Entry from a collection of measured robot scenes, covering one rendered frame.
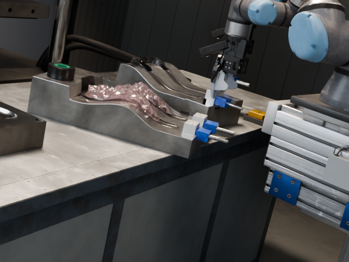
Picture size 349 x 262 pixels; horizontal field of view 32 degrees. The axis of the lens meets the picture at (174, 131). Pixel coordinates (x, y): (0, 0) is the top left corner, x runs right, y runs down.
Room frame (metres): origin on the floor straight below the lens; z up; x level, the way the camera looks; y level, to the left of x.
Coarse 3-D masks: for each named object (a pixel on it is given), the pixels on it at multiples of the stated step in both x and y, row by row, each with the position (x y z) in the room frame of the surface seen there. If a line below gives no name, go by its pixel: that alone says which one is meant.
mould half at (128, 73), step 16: (128, 64) 2.07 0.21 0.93; (112, 80) 2.11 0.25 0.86; (128, 80) 2.05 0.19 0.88; (144, 80) 2.02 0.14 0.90; (160, 96) 1.98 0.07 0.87; (176, 96) 1.96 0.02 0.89; (224, 96) 2.11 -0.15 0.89; (192, 112) 1.92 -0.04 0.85; (208, 112) 1.90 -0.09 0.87; (224, 112) 2.00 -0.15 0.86
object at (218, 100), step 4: (208, 92) 1.95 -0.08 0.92; (216, 92) 1.94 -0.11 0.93; (220, 92) 1.96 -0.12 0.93; (208, 96) 1.95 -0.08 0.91; (216, 96) 1.94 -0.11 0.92; (220, 96) 1.96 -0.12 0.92; (208, 100) 1.94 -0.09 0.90; (212, 100) 1.94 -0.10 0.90; (216, 100) 1.94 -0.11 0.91; (220, 100) 1.93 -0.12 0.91; (224, 100) 1.92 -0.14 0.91; (228, 100) 1.93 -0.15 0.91; (216, 104) 1.93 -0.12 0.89; (220, 104) 1.93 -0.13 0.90; (224, 104) 1.92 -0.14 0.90; (228, 104) 1.93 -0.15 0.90; (232, 104) 1.92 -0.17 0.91; (240, 108) 1.91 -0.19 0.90
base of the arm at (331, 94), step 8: (336, 72) 1.59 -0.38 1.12; (344, 72) 1.56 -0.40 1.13; (336, 80) 1.57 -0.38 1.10; (344, 80) 1.56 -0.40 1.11; (328, 88) 1.60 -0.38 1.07; (336, 88) 1.56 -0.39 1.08; (344, 88) 1.55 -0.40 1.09; (320, 96) 1.60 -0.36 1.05; (328, 96) 1.56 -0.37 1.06; (336, 96) 1.55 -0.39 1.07; (344, 96) 1.54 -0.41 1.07; (328, 104) 1.56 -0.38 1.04; (336, 104) 1.54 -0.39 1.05; (344, 104) 1.53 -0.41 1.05
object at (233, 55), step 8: (232, 40) 1.92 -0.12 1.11; (240, 40) 1.92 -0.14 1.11; (248, 40) 1.94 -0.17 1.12; (232, 48) 1.94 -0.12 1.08; (240, 48) 1.92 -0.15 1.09; (224, 56) 1.92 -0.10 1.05; (232, 56) 1.92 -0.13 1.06; (240, 56) 1.92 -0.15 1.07; (224, 64) 1.93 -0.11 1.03; (232, 64) 1.91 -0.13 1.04; (240, 64) 1.94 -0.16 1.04; (232, 72) 1.91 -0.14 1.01; (240, 72) 1.94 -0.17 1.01
